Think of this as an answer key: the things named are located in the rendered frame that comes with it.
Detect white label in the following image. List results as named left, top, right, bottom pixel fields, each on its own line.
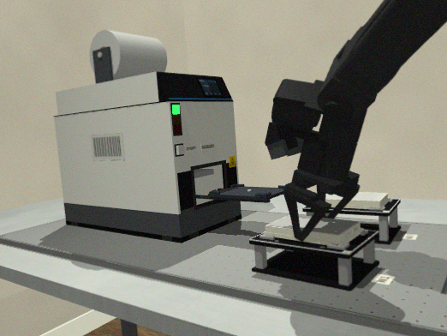
left=371, top=274, right=395, bottom=285
left=402, top=234, right=417, bottom=240

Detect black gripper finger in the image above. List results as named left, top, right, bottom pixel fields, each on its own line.
left=317, top=185, right=359, bottom=219
left=283, top=189, right=331, bottom=241

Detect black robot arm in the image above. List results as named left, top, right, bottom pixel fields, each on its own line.
left=265, top=0, right=447, bottom=176

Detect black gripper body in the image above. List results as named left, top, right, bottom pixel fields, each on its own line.
left=284, top=134, right=360, bottom=201

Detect white multi-well plate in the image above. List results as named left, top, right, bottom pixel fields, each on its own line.
left=325, top=192, right=390, bottom=209

